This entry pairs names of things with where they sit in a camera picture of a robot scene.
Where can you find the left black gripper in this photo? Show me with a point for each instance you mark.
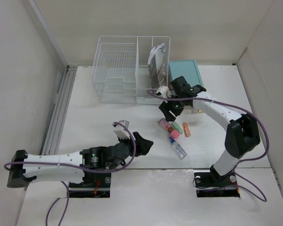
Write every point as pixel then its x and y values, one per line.
pixel 142 145

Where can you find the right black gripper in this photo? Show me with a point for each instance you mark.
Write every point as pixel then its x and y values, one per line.
pixel 165 107

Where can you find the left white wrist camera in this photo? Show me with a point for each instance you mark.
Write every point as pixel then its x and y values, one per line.
pixel 120 131

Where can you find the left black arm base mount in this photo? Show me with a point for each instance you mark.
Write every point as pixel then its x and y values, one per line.
pixel 93 186

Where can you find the green highlighter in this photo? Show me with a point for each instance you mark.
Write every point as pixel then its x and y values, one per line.
pixel 177 127

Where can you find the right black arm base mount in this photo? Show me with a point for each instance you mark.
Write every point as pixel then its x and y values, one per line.
pixel 209 184

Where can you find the pink marker tube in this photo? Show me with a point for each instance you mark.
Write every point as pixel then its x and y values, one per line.
pixel 166 126

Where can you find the teal orange drawer box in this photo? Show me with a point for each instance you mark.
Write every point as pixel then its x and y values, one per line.
pixel 190 71

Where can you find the orange highlighter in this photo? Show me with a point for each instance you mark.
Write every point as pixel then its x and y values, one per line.
pixel 186 130

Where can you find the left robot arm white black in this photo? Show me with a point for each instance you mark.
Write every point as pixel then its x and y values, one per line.
pixel 80 167

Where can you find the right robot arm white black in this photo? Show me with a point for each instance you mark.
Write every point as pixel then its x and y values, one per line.
pixel 242 134

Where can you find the aluminium rail frame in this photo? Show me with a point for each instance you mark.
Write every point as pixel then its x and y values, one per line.
pixel 53 134

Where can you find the white wire desk organizer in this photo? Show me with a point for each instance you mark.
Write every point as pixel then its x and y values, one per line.
pixel 120 70

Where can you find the clear bottle blue cap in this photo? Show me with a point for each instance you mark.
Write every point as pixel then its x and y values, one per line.
pixel 178 149

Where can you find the grey white manual booklet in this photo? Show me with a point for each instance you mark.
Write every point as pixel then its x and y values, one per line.
pixel 156 66

